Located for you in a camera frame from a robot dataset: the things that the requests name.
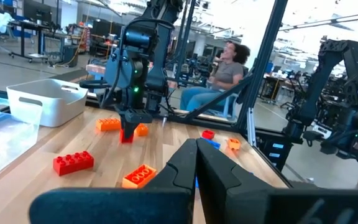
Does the small red toy brick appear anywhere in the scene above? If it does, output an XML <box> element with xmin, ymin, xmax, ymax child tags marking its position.
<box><xmin>201</xmin><ymin>129</ymin><xmax>216</xmax><ymax>141</ymax></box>
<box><xmin>119</xmin><ymin>128</ymin><xmax>135</xmax><ymax>144</ymax></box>

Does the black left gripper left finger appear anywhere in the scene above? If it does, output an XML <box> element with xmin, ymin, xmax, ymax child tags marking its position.
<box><xmin>29</xmin><ymin>138</ymin><xmax>198</xmax><ymax>224</ymax></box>

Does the light blue chair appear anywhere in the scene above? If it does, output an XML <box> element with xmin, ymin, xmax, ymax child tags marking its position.
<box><xmin>209</xmin><ymin>91</ymin><xmax>241</xmax><ymax>121</ymax></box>

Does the black controller box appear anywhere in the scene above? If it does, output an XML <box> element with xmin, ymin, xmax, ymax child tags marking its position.
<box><xmin>255</xmin><ymin>129</ymin><xmax>295</xmax><ymax>172</ymax></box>

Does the person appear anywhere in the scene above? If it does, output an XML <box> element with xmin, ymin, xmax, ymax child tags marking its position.
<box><xmin>180</xmin><ymin>41</ymin><xmax>251</xmax><ymax>113</ymax></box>

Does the white plastic bin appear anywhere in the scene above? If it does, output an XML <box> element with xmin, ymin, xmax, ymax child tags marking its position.
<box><xmin>6</xmin><ymin>78</ymin><xmax>89</xmax><ymax>128</ymax></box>

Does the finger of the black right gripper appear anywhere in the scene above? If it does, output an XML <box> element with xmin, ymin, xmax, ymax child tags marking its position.
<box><xmin>129</xmin><ymin>119</ymin><xmax>143</xmax><ymax>139</ymax></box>
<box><xmin>119</xmin><ymin>113</ymin><xmax>132</xmax><ymax>139</ymax></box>

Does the large red toy brick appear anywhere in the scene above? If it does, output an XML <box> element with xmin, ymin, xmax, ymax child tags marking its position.
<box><xmin>53</xmin><ymin>150</ymin><xmax>95</xmax><ymax>177</ymax></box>

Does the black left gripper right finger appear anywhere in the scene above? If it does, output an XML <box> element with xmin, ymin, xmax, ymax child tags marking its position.
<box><xmin>196</xmin><ymin>138</ymin><xmax>358</xmax><ymax>224</ymax></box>

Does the small orange toy brick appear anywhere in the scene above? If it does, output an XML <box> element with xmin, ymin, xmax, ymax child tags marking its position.
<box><xmin>134</xmin><ymin>123</ymin><xmax>150</xmax><ymax>138</ymax></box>
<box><xmin>227</xmin><ymin>137</ymin><xmax>242</xmax><ymax>151</ymax></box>

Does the clear plastic bin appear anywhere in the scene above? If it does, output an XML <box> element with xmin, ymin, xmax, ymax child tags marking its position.
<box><xmin>0</xmin><ymin>94</ymin><xmax>44</xmax><ymax>187</ymax></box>

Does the black aluminium rig frame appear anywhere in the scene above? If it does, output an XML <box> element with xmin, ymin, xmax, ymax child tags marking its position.
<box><xmin>166</xmin><ymin>0</ymin><xmax>290</xmax><ymax>149</ymax></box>

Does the black background desk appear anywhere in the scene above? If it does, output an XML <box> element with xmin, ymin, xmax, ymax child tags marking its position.
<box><xmin>9</xmin><ymin>20</ymin><xmax>54</xmax><ymax>63</ymax></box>

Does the large orange toy brick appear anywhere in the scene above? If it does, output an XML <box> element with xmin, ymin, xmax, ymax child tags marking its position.
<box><xmin>95</xmin><ymin>118</ymin><xmax>122</xmax><ymax>132</ymax></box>
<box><xmin>121</xmin><ymin>164</ymin><xmax>158</xmax><ymax>190</ymax></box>

